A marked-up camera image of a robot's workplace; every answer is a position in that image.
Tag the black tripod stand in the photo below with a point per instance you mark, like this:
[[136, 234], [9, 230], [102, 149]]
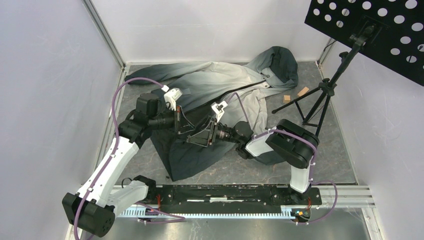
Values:
[[327, 85]]

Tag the long wooden block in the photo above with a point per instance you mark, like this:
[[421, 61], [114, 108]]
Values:
[[303, 92]]

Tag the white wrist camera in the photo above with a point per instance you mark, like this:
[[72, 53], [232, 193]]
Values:
[[218, 109], [171, 95]]

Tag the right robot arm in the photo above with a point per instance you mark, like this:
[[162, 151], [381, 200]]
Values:
[[286, 142]]

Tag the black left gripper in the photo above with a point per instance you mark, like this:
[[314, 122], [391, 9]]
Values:
[[182, 124]]

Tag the black perforated panel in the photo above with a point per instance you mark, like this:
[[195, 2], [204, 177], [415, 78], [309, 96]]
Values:
[[394, 30]]

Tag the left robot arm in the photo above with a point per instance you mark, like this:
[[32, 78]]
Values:
[[94, 207]]

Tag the grey gradient hooded jacket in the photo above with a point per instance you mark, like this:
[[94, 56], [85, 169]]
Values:
[[220, 93]]

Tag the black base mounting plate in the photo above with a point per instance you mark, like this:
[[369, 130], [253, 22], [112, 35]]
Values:
[[229, 198]]

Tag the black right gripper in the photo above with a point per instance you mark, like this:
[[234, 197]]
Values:
[[205, 136]]

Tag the white cable duct strip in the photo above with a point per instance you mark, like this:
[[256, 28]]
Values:
[[141, 212]]

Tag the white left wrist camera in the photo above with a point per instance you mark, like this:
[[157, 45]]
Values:
[[171, 95]]

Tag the small wooden block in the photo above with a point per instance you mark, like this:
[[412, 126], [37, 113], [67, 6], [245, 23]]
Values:
[[286, 99]]

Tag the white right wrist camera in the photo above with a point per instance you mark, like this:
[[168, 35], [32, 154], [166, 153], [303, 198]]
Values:
[[218, 109]]

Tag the aluminium frame rail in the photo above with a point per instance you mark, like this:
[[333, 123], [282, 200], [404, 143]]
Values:
[[342, 196]]

